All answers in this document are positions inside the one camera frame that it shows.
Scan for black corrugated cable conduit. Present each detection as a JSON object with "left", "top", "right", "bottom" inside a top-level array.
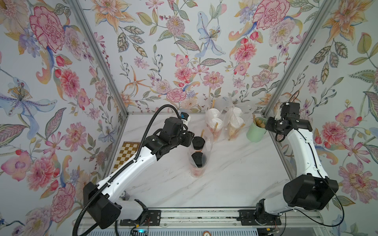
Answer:
[{"left": 72, "top": 104, "right": 181, "bottom": 236}]

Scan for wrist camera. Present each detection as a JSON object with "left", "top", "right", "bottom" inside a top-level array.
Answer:
[
  {"left": 180, "top": 112, "right": 191, "bottom": 126},
  {"left": 281, "top": 102, "right": 300, "bottom": 119}
]

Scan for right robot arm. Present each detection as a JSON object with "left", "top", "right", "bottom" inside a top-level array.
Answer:
[{"left": 254, "top": 102, "right": 339, "bottom": 225}]

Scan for wooden chessboard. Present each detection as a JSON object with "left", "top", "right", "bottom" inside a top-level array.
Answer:
[{"left": 111, "top": 142, "right": 140, "bottom": 173}]

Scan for black lid red cup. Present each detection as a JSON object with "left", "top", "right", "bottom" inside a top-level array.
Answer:
[
  {"left": 192, "top": 136, "right": 205, "bottom": 152},
  {"left": 191, "top": 152, "right": 207, "bottom": 178}
]

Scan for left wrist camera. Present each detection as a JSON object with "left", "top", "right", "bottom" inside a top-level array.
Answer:
[{"left": 180, "top": 112, "right": 191, "bottom": 126}]

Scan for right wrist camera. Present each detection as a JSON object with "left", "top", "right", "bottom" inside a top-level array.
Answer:
[{"left": 281, "top": 102, "right": 300, "bottom": 119}]

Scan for clear plastic carrier bag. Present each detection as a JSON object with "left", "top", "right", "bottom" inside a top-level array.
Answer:
[{"left": 225, "top": 101, "right": 256, "bottom": 141}]

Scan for clear plastic bag pile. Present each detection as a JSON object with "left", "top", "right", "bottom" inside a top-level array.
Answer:
[{"left": 205, "top": 96, "right": 227, "bottom": 142}]

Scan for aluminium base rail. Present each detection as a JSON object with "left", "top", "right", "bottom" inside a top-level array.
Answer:
[{"left": 72, "top": 207, "right": 325, "bottom": 229}]

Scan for green cup holder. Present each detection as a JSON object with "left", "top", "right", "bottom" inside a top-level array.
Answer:
[{"left": 246, "top": 121, "right": 266, "bottom": 143}]

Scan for white lid red cup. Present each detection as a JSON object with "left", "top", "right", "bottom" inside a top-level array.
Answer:
[
  {"left": 207, "top": 118, "right": 223, "bottom": 142},
  {"left": 205, "top": 108, "right": 221, "bottom": 120}
]

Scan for white lid red back cup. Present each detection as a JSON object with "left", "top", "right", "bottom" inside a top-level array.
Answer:
[{"left": 207, "top": 118, "right": 223, "bottom": 142}]

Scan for wooden stir sticks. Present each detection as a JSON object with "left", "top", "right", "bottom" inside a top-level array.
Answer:
[{"left": 253, "top": 114, "right": 266, "bottom": 129}]

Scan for white lid beige cup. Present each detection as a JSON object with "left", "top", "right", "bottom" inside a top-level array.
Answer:
[{"left": 228, "top": 117, "right": 245, "bottom": 140}]

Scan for white lid floral cup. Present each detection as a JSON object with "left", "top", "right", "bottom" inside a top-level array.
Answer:
[{"left": 230, "top": 107, "right": 243, "bottom": 118}]

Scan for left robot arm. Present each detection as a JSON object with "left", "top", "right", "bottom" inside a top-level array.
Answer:
[{"left": 83, "top": 113, "right": 194, "bottom": 229}]

